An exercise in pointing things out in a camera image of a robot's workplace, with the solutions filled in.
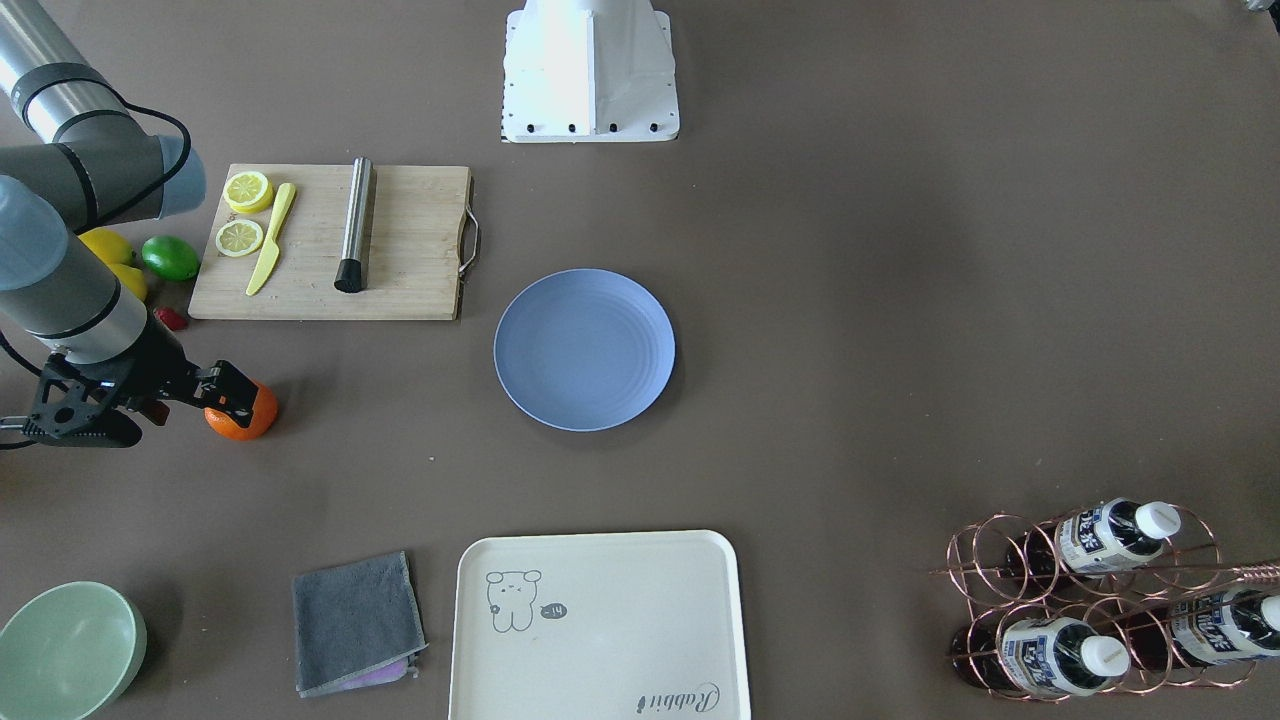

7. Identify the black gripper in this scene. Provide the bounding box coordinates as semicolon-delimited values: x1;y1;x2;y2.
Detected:
22;320;266;448

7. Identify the orange mandarin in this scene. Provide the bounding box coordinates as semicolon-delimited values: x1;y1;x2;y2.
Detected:
204;380;280;442

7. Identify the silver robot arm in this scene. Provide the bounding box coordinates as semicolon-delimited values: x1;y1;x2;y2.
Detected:
1;1;259;448

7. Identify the blue round plate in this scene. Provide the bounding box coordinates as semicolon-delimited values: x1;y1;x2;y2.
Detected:
493;268;677;432

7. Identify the red strawberry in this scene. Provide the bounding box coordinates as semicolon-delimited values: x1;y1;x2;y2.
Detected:
152;306;189;332

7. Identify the green lime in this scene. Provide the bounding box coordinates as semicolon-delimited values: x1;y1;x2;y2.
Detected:
140;234;201;282

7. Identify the yellow plastic knife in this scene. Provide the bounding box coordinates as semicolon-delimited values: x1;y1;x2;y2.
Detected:
244;182;298;296

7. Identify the lemon slice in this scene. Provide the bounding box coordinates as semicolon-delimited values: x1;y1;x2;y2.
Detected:
214;219;266;258
221;170;275;215

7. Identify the steel cylinder grinder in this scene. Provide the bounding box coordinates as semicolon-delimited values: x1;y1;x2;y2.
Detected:
334;158;376;293

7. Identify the wooden cutting board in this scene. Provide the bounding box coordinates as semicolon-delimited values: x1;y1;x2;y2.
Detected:
189;164;474;322

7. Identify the grey folded cloth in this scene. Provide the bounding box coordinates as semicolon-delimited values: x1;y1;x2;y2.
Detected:
291;550;428;700

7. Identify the mint green bowl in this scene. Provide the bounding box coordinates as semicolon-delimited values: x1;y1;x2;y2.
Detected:
1;582;148;719

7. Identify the cream rabbit tray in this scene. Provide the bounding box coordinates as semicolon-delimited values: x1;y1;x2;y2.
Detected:
448;530;753;719

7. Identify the dark bottle white cap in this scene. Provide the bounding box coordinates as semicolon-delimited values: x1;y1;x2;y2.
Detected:
998;498;1183;588

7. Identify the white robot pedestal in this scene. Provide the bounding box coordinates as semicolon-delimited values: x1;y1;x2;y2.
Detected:
500;1;681;143

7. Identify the copper wire bottle rack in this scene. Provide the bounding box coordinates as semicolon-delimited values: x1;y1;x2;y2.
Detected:
942;506;1277;703

